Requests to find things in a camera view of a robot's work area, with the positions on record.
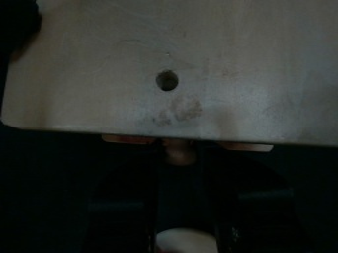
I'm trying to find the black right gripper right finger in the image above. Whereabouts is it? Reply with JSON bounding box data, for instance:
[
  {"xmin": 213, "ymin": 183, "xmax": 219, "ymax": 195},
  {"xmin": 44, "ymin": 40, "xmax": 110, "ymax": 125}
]
[{"xmin": 201, "ymin": 153, "xmax": 314, "ymax": 253}]

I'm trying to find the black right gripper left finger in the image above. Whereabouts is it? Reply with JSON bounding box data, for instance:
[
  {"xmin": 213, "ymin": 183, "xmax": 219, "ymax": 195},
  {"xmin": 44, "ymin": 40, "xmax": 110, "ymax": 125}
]
[{"xmin": 83, "ymin": 157, "xmax": 163, "ymax": 253}]

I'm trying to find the white rounded object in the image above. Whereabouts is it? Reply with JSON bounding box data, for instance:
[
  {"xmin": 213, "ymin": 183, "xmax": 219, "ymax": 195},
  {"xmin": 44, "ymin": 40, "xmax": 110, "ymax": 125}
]
[{"xmin": 155, "ymin": 227, "xmax": 221, "ymax": 253}]

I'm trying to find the grey metal plate with hole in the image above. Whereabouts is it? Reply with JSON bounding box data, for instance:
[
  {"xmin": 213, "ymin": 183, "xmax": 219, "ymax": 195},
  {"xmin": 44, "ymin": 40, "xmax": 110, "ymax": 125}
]
[{"xmin": 0, "ymin": 0, "xmax": 338, "ymax": 148}]

